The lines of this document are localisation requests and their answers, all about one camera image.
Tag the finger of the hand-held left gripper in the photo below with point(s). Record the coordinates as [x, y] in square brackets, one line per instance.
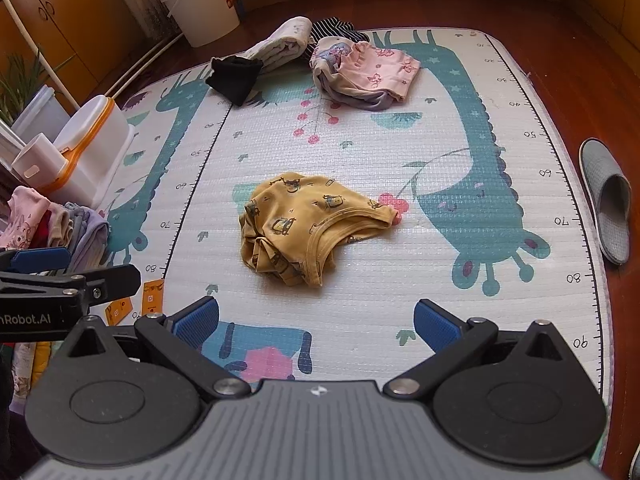
[112, 282]
[40, 259]

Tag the grey slipper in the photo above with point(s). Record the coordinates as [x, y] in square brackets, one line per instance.
[605, 195]

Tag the small white cup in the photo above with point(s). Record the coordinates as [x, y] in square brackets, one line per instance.
[37, 160]

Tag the translucent plastic box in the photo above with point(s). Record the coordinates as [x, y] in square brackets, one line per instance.
[37, 110]

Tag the white container orange rim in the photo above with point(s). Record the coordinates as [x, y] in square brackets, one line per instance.
[100, 145]

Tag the green plant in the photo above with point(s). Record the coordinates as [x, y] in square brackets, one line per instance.
[20, 80]

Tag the pile of folded clothes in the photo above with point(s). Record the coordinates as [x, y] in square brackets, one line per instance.
[75, 225]

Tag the wooden cabinet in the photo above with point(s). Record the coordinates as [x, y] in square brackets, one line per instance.
[65, 15]

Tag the yellow printed shirt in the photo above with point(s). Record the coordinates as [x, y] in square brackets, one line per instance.
[300, 210]

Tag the white curved pipe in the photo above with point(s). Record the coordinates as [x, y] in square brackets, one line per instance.
[42, 47]

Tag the black cloth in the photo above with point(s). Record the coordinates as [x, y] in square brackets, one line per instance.
[232, 77]

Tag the dark striped garment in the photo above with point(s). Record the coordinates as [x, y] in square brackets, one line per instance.
[340, 29]

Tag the pink printed garment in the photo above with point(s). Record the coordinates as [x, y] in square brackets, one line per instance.
[385, 70]

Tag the purple garment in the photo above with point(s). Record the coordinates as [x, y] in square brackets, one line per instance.
[370, 104]

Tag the white plastic bucket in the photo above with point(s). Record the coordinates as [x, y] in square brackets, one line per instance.
[200, 5]

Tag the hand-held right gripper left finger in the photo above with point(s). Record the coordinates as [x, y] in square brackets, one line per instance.
[197, 324]

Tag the orange paper tag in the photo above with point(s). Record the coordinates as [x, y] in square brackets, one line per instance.
[118, 311]
[152, 296]

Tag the white floor pipe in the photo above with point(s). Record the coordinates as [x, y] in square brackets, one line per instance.
[145, 62]

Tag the printed play mat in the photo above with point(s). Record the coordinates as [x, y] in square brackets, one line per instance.
[350, 135]

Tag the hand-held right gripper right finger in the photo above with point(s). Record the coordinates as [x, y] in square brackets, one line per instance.
[436, 327]

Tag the white folded cloth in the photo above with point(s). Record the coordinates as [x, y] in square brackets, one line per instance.
[285, 42]

